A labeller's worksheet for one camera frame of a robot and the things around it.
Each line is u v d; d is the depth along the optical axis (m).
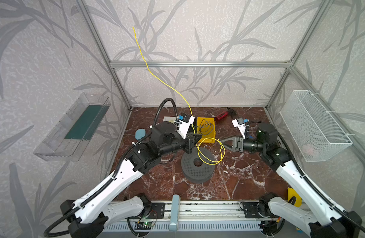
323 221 0.40
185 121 0.53
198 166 0.82
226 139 0.62
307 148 0.73
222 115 1.12
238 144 0.58
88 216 0.37
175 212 0.69
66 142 0.63
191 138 0.52
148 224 0.70
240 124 0.62
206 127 1.04
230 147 0.59
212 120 1.03
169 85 1.10
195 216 0.73
